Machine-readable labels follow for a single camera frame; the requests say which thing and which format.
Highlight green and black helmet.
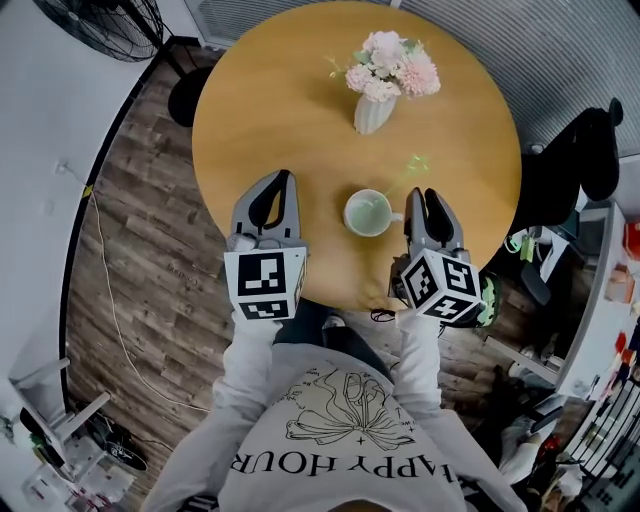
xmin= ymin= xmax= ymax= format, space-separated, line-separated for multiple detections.
xmin=469 ymin=272 xmax=503 ymax=329

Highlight white mug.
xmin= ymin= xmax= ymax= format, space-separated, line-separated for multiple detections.
xmin=342 ymin=188 xmax=404 ymax=236

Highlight white shelf rack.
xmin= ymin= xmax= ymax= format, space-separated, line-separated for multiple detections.
xmin=0 ymin=357 xmax=136 ymax=512

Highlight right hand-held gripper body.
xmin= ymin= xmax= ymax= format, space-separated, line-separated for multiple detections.
xmin=388 ymin=242 xmax=484 ymax=322

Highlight white ribbed vase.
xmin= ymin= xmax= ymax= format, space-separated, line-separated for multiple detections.
xmin=353 ymin=92 xmax=399 ymax=136

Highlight person's legs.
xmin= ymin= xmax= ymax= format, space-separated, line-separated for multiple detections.
xmin=272 ymin=299 xmax=396 ymax=381

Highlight green star stirrer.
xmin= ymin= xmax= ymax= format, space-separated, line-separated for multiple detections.
xmin=357 ymin=153 xmax=430 ymax=211

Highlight person's right forearm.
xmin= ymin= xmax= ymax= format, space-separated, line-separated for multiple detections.
xmin=394 ymin=312 xmax=444 ymax=416

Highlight white desk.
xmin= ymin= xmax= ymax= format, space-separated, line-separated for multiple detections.
xmin=484 ymin=199 xmax=640 ymax=401

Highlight black high-back office chair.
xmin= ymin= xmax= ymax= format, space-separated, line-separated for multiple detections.
xmin=509 ymin=97 xmax=624 ymax=241

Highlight round wooden table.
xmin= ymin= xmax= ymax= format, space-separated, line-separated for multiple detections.
xmin=191 ymin=5 xmax=524 ymax=314

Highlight person's white printed sweatshirt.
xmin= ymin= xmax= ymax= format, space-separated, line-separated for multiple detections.
xmin=149 ymin=344 xmax=526 ymax=512

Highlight person's left forearm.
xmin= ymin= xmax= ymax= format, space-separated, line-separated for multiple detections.
xmin=212 ymin=317 xmax=281 ymax=421

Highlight white floor cable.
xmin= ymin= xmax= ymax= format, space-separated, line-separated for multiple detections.
xmin=87 ymin=187 xmax=211 ymax=414

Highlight pink flower bouquet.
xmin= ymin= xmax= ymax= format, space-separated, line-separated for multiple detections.
xmin=327 ymin=30 xmax=442 ymax=104

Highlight black standing fan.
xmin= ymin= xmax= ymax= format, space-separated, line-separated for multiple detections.
xmin=32 ymin=0 xmax=216 ymax=129

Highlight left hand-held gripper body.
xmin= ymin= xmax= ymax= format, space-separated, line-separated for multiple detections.
xmin=223 ymin=232 xmax=311 ymax=322

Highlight black sneaker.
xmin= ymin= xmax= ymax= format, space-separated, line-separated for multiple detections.
xmin=102 ymin=439 xmax=150 ymax=472

